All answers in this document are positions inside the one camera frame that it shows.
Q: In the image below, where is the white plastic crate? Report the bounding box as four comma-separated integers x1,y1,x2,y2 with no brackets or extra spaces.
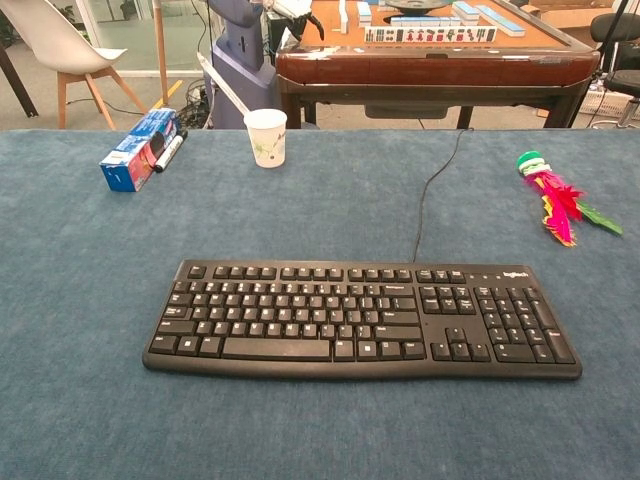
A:
582,82,640,121

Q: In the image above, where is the purple robot base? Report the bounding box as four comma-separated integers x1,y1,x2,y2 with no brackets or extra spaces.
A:
197,0,279,130

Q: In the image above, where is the white paper cup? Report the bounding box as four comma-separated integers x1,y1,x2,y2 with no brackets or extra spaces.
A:
243,108,289,170

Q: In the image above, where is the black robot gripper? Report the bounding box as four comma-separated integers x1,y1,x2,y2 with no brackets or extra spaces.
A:
279,10,326,42

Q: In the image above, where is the blue table cloth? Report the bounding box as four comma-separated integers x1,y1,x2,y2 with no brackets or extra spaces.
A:
0,128,640,480

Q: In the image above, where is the wooden pole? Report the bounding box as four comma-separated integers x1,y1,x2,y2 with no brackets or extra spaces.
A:
152,0,170,106

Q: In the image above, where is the brown mahjong table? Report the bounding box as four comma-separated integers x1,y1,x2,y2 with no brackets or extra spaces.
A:
274,0,601,130

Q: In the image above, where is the dark table leg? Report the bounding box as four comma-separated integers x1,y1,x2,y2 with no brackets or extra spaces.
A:
0,41,40,119

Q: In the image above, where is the long blue mahjong tile row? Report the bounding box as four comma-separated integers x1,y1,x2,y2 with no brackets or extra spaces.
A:
476,4,527,38

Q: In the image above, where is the black keyboard cable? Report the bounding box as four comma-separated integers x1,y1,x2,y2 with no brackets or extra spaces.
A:
411,127,475,265

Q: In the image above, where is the blue toothpaste box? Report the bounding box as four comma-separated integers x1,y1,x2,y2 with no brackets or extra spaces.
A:
98,107,182,193

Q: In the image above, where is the white chair with wooden legs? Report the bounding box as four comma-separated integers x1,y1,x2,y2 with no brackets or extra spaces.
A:
0,0,149,131

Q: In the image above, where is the colourful feather shuttlecock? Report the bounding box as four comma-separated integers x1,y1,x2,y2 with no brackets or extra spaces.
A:
516,150,625,248

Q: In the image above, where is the black Logitech keyboard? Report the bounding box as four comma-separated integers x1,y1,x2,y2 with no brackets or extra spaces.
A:
141,258,584,381

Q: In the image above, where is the row of upright mahjong tiles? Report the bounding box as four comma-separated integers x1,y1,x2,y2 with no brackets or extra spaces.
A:
363,25,498,45

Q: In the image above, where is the black office chair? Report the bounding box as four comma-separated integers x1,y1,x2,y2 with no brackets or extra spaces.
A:
589,10,640,130

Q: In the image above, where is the black and white marker pen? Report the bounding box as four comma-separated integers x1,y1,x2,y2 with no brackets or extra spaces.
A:
153,130,189,174

